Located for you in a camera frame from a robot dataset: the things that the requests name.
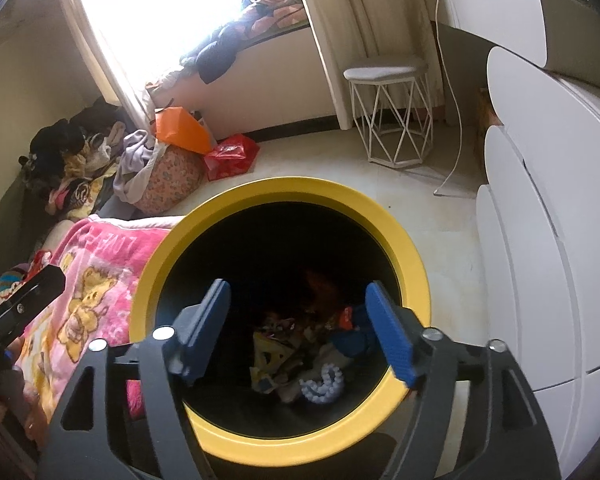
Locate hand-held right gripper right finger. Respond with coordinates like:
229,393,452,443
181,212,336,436
364,280,563,480

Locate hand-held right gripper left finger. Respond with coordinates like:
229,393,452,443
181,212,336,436
37,277,232,480

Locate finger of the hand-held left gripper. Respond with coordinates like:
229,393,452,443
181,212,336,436
0,265,67,334

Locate blue foil wrapper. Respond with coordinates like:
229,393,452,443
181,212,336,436
330,305,377,359

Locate yellow snack wrapper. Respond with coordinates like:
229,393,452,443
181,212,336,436
250,330,301,394

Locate red plastic bag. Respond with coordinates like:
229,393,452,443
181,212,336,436
300,270,342,322

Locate large white foam net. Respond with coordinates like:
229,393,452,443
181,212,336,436
300,362,345,404

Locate yellow-rimmed black bin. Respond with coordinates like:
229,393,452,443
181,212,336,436
129,176,432,454

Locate colourful printed cloth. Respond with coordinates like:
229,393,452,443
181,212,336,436
0,270,31,311

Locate red cloth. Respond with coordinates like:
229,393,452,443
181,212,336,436
27,249,54,281

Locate pink printed blanket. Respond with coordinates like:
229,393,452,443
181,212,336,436
15,214,186,426

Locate grey headboard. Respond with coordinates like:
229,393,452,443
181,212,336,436
0,160,51,271

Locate floral fabric basket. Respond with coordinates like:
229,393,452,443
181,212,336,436
135,142,206,214

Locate pile of dark clothes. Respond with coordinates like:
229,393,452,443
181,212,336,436
17,97,131,211

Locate red shopping bag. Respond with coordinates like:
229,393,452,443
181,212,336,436
203,133,261,182

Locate grey and white clothes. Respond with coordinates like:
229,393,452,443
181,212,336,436
112,129,169,204

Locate orange paper bag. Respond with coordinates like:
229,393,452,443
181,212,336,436
152,106,216,155

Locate white scalloped cabinet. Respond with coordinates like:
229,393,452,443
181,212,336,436
475,45,600,480

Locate cream curtain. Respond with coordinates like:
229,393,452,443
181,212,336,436
55,0,156,127
292,0,444,131

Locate dark blue clothes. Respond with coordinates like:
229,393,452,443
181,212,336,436
180,25,247,86

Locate orange patterned quilt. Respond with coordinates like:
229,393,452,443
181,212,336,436
240,0,311,39

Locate black-framed window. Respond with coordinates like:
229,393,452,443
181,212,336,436
72,0,301,86

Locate white cable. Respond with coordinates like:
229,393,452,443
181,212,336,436
432,0,469,197

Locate white wire stool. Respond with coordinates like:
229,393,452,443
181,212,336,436
343,55,435,167

